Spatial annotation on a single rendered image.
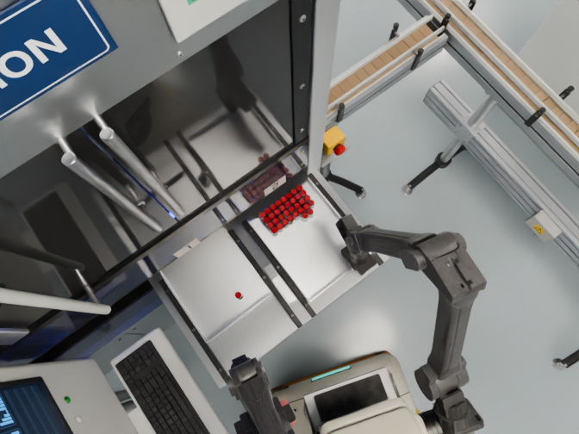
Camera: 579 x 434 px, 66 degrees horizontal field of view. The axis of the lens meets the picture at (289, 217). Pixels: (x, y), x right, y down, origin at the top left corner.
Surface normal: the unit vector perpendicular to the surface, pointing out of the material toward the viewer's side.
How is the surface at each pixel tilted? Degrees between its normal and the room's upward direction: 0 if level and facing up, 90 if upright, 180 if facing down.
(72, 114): 90
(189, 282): 0
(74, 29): 90
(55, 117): 90
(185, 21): 90
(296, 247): 0
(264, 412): 41
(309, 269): 0
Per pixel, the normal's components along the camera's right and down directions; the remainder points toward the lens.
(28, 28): 0.60, 0.77
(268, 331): -0.02, -0.25
